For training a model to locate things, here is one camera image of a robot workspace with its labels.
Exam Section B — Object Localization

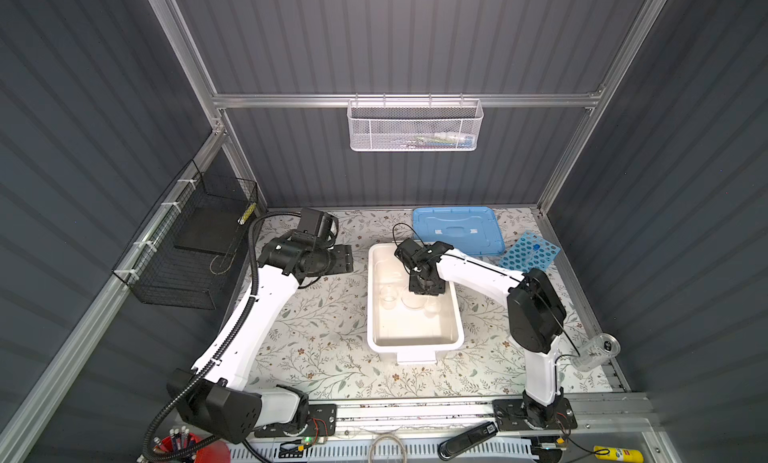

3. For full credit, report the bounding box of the clear glass petri dish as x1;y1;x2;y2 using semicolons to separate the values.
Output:
401;291;425;310

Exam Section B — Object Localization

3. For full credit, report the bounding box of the white plastic storage bin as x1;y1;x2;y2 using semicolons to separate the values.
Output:
366;243;465;365

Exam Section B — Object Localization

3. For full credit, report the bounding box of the clear plastic measuring cup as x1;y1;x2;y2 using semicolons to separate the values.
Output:
571;333;621;372

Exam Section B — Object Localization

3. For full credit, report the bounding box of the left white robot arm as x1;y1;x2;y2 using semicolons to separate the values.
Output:
142;208;353;462

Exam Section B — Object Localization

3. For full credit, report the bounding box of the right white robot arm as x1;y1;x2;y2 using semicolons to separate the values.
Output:
394;238;567;429

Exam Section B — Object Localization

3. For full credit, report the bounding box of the blue plastic bin lid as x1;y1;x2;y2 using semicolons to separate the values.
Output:
412;206;506;257

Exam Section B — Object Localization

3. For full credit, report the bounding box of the yellow brush in basket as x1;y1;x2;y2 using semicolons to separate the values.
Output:
238;203;258;225

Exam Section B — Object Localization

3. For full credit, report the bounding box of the blue test tube rack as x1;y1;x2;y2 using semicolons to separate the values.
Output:
500;230;561;272

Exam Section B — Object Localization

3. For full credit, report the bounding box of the black handheld device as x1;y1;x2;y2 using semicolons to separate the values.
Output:
437;421;499;461

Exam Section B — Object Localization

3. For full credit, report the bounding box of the red pen cup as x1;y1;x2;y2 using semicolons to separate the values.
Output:
136;429;232;463

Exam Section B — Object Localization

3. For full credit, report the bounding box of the yellow bottle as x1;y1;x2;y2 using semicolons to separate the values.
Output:
593;446;645;463

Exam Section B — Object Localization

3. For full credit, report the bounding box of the black wire wall basket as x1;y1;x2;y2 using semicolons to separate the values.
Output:
113;163;259;310

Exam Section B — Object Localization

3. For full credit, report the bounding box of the white wire wall basket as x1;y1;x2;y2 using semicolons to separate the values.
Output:
346;98;484;152

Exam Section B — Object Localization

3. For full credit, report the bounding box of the coiled beige cable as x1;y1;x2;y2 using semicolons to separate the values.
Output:
367;432;409;463

